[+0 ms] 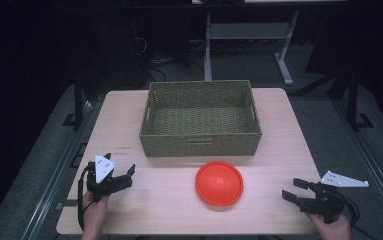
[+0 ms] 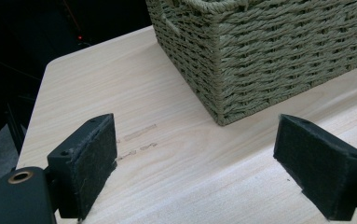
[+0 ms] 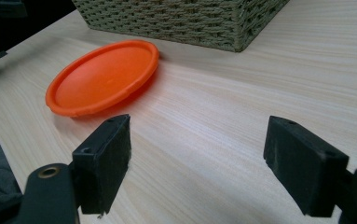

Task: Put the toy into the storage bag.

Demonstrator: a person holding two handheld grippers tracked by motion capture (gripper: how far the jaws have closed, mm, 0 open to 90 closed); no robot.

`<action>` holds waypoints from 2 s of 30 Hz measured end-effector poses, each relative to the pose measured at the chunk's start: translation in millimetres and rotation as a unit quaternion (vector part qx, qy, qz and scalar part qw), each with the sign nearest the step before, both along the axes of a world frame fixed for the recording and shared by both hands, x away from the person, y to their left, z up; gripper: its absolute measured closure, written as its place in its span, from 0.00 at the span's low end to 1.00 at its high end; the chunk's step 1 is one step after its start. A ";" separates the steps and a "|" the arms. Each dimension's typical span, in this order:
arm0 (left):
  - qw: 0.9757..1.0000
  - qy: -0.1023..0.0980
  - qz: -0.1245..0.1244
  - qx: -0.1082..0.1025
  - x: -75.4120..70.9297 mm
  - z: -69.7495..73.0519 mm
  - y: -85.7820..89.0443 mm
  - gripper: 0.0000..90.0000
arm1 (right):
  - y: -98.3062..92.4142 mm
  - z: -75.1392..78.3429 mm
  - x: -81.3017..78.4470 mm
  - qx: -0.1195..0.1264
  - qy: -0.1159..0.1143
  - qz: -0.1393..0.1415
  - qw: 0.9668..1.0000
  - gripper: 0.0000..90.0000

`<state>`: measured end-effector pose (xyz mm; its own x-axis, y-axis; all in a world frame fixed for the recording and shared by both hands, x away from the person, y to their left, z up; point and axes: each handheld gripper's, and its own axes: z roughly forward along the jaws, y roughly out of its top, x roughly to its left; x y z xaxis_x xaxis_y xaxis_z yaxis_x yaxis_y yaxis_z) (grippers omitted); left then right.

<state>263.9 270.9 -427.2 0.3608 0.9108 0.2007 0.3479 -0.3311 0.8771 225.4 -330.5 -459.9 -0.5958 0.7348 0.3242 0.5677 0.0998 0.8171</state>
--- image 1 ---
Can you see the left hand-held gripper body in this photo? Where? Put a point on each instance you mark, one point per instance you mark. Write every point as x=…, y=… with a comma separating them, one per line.
x=103, y=168

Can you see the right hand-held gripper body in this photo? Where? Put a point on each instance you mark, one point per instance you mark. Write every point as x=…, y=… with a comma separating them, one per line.
x=325, y=200

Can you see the person's right hand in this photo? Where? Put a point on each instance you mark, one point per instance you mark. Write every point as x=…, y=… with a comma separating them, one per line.
x=334, y=228

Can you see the person's left hand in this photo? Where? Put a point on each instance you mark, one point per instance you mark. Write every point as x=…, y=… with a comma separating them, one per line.
x=94, y=210

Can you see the black metal stand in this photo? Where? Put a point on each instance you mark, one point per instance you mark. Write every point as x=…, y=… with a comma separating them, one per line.
x=353, y=100
x=78, y=100

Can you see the red plastic bowl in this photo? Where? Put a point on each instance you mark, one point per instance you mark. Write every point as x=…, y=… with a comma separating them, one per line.
x=219, y=183

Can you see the green woven basket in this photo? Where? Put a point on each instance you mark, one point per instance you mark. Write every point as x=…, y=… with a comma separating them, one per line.
x=199, y=120

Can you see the grey metal floor rail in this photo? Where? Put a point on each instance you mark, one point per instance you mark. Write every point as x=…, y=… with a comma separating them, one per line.
x=369, y=160
x=54, y=173

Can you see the white metal desk frame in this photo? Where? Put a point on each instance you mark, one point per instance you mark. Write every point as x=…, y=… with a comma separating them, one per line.
x=245, y=31

